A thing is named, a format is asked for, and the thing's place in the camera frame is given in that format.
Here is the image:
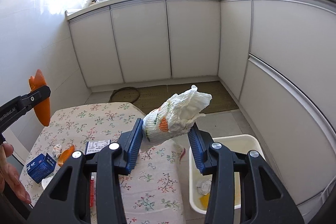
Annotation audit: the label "orange plastic wrapper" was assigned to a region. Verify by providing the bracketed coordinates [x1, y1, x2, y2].
[29, 69, 51, 127]

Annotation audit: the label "blue cardboard box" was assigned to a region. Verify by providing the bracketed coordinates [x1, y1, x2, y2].
[26, 153, 56, 184]

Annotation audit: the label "orange peel scrap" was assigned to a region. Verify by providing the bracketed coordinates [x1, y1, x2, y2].
[58, 145, 75, 167]

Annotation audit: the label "small wrapper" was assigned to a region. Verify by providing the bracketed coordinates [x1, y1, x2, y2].
[52, 144, 62, 159]

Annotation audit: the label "white foam wrapper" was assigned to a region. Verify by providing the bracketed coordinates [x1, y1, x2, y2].
[141, 85, 213, 151]

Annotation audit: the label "white plastic trash bin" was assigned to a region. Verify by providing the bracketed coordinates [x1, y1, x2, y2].
[189, 134, 264, 215]

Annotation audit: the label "white kitchen cabinets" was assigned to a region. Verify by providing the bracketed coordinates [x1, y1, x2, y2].
[66, 0, 335, 221]

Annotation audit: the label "person's left hand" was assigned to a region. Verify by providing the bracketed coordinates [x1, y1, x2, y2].
[0, 143, 31, 204]

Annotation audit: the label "blue white flat box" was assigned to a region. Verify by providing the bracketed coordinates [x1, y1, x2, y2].
[85, 140, 111, 155]

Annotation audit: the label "crumpled paper in bin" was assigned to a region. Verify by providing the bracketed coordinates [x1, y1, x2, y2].
[196, 179, 211, 196]

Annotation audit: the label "floral tablecloth table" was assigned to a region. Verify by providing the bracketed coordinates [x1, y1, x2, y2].
[20, 103, 185, 223]

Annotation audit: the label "green woven floor mat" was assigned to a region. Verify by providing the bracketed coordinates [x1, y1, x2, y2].
[109, 81, 238, 114]

